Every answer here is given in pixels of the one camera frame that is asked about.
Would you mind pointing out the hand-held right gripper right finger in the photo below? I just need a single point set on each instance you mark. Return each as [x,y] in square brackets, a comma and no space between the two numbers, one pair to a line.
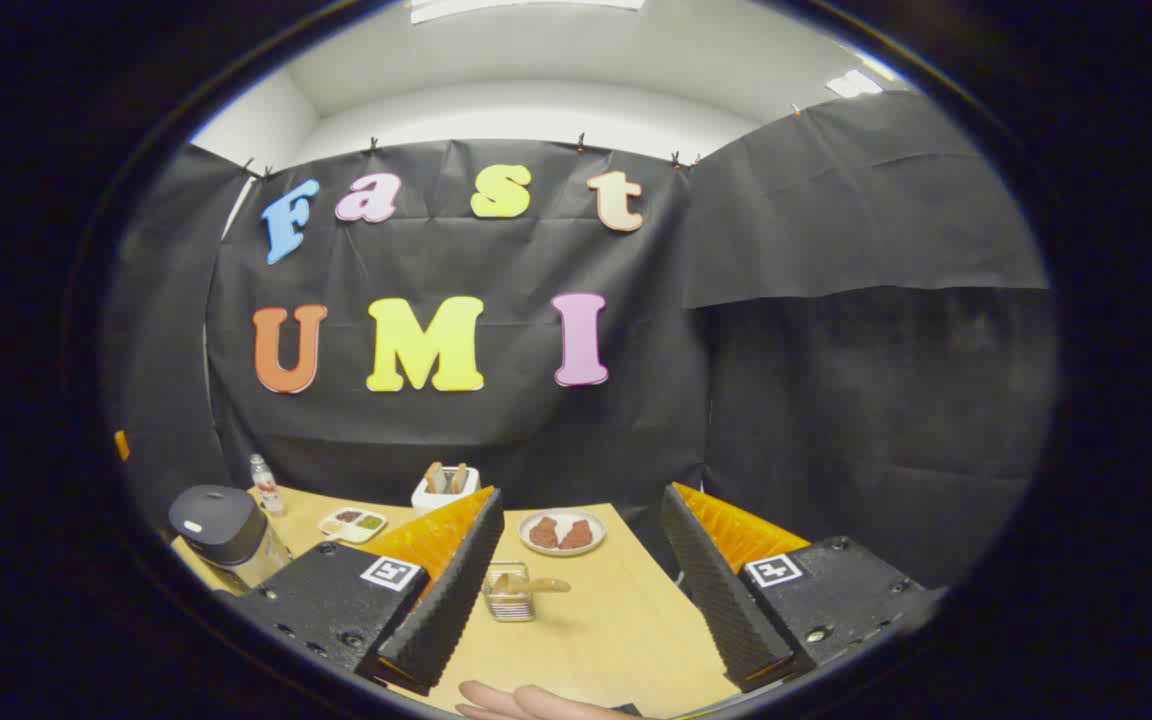
[721,610]

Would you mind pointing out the white round plate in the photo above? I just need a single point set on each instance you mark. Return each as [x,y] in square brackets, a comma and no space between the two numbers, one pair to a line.
[564,515]

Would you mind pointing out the white divided condiment dish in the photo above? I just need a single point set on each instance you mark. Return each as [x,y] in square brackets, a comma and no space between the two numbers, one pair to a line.
[351,525]

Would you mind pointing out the brown meat piece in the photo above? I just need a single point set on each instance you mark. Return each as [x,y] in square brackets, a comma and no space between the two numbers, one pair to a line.
[544,533]
[577,536]

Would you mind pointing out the wooden spoon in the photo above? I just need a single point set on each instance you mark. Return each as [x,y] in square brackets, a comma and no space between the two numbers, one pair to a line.
[536,585]

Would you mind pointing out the black silver rice cooker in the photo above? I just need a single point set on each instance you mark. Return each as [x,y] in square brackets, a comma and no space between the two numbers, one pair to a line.
[221,525]

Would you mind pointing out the toast slice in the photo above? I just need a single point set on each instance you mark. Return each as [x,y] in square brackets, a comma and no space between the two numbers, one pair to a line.
[434,478]
[458,478]

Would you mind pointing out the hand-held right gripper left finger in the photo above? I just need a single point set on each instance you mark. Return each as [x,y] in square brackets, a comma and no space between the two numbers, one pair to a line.
[446,610]

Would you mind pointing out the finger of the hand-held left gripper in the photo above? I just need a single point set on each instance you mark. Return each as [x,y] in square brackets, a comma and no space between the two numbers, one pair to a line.
[121,445]

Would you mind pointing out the long ceiling light panel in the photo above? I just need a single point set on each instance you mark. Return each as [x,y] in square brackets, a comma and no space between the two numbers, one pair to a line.
[526,6]

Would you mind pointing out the small ceiling light panel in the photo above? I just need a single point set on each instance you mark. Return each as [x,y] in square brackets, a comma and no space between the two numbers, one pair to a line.
[853,84]

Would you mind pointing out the small clear bottle red label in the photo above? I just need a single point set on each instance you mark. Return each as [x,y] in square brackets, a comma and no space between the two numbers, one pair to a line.
[266,492]

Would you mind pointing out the white toaster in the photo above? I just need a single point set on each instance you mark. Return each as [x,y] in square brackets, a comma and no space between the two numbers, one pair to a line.
[431,500]

